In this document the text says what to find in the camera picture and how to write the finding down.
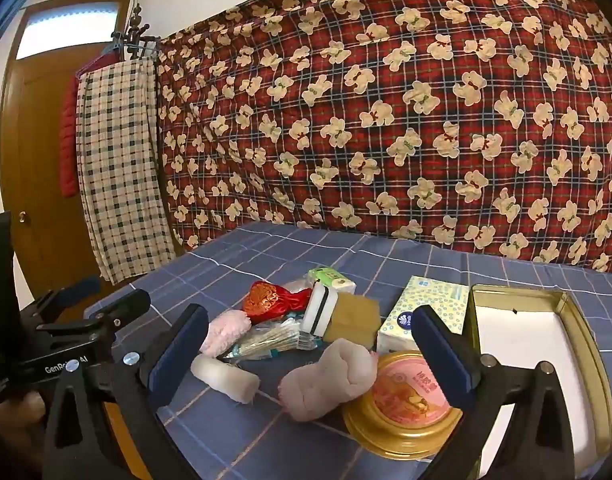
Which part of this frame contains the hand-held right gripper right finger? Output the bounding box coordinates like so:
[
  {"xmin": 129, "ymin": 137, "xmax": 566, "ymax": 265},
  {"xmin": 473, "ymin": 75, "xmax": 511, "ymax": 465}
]
[{"xmin": 410, "ymin": 304, "xmax": 578, "ymax": 480}]

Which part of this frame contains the red plaid bear-print quilt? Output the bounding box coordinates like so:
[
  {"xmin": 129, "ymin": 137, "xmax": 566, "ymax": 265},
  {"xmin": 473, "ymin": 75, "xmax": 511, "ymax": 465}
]
[{"xmin": 153, "ymin": 0, "xmax": 612, "ymax": 273}]

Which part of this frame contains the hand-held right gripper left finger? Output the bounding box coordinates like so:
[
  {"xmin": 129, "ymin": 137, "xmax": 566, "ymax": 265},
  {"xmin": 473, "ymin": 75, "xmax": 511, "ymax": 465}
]
[{"xmin": 42, "ymin": 303, "xmax": 210, "ymax": 480}]

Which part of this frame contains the large pink fluffy towel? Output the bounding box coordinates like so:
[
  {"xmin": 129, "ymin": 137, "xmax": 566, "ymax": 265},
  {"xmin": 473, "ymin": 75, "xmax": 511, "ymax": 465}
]
[{"xmin": 277, "ymin": 338, "xmax": 379, "ymax": 422}]

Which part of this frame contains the red gold-print drawstring pouch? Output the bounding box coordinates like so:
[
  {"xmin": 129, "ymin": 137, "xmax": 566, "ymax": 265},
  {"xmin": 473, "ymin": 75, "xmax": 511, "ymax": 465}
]
[{"xmin": 242, "ymin": 280, "xmax": 313, "ymax": 325}]

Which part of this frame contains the blue checked bed sheet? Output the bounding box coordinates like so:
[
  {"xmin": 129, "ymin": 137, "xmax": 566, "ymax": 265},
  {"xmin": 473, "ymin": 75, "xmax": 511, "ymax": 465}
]
[{"xmin": 83, "ymin": 222, "xmax": 612, "ymax": 480}]

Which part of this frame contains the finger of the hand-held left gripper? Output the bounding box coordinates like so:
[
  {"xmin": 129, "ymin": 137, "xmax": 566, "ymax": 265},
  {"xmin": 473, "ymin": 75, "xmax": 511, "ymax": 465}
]
[
  {"xmin": 36, "ymin": 276, "xmax": 103, "ymax": 328},
  {"xmin": 81, "ymin": 288, "xmax": 152, "ymax": 347}
]

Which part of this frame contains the white sponge with black stripe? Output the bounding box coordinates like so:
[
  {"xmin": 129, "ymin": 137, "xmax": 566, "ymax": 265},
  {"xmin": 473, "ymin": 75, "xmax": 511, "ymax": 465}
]
[{"xmin": 303, "ymin": 282, "xmax": 342, "ymax": 336}]

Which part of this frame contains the beige checked hanging cloth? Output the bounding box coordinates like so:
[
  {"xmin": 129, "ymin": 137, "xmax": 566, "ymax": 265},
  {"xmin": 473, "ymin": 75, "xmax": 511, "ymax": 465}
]
[{"xmin": 75, "ymin": 57, "xmax": 179, "ymax": 285}]

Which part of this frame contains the white rolled towel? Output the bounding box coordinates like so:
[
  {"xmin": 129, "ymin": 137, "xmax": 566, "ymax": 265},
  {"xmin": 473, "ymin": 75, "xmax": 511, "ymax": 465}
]
[{"xmin": 190, "ymin": 353, "xmax": 261, "ymax": 405}]

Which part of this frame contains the round gold tin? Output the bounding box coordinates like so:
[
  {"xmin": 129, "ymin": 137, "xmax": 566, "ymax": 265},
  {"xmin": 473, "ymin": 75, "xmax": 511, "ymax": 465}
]
[{"xmin": 342, "ymin": 350, "xmax": 463, "ymax": 460}]

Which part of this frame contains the small pink rolled towel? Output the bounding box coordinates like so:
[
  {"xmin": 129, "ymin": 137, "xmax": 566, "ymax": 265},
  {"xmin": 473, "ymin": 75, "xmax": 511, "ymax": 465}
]
[{"xmin": 200, "ymin": 309, "xmax": 252, "ymax": 358}]

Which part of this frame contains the floral tissue box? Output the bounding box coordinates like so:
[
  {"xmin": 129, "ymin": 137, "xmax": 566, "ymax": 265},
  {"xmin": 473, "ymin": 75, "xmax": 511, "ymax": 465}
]
[{"xmin": 376, "ymin": 275, "xmax": 471, "ymax": 356}]

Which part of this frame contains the brown wooden door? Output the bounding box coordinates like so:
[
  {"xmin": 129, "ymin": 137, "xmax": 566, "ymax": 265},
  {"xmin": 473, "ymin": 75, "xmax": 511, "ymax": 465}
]
[{"xmin": 0, "ymin": 0, "xmax": 137, "ymax": 311}]

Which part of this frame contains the dark coat rack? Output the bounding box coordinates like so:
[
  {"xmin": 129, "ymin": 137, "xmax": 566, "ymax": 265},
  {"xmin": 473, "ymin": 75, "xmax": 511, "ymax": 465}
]
[{"xmin": 108, "ymin": 4, "xmax": 162, "ymax": 63}]

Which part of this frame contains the bag of cotton swabs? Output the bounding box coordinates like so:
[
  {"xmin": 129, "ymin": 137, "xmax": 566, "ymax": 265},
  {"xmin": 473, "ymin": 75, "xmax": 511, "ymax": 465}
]
[{"xmin": 221, "ymin": 317, "xmax": 322, "ymax": 361}]

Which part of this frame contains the person's left hand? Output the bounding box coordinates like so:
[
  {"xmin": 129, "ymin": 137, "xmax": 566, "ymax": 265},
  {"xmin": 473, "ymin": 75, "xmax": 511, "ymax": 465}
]
[{"xmin": 0, "ymin": 390, "xmax": 44, "ymax": 443}]

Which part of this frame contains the green tissue pack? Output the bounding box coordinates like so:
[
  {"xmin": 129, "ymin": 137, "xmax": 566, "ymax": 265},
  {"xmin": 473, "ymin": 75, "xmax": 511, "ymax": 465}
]
[{"xmin": 307, "ymin": 266, "xmax": 357, "ymax": 295}]

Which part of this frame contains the brown sponge block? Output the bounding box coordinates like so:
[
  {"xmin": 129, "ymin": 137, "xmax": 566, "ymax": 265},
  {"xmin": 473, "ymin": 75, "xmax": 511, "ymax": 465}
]
[{"xmin": 322, "ymin": 292, "xmax": 382, "ymax": 351}]

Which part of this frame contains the red padded garment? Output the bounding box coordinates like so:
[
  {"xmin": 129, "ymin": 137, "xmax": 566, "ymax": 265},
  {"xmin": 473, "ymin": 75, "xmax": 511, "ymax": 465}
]
[{"xmin": 58, "ymin": 51, "xmax": 122, "ymax": 199}]

